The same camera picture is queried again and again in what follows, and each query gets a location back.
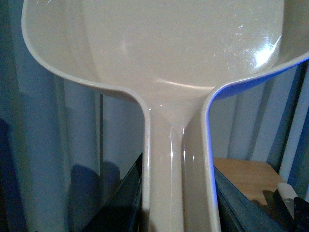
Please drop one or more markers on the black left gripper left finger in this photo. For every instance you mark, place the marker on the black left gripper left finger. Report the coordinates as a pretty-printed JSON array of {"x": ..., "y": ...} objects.
[{"x": 122, "y": 211}]

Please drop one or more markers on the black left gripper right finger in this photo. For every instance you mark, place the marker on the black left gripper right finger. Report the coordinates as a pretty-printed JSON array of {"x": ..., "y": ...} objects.
[{"x": 237, "y": 213}]

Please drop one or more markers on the beige hand brush black bristles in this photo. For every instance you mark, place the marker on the beige hand brush black bristles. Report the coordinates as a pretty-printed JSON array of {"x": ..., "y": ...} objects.
[{"x": 287, "y": 208}]

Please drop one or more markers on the beige plastic dustpan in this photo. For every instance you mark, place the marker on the beige plastic dustpan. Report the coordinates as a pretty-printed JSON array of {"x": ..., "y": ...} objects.
[{"x": 174, "y": 58}]

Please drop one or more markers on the wooden nightstand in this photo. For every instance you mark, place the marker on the wooden nightstand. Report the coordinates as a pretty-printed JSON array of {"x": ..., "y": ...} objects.
[{"x": 255, "y": 179}]

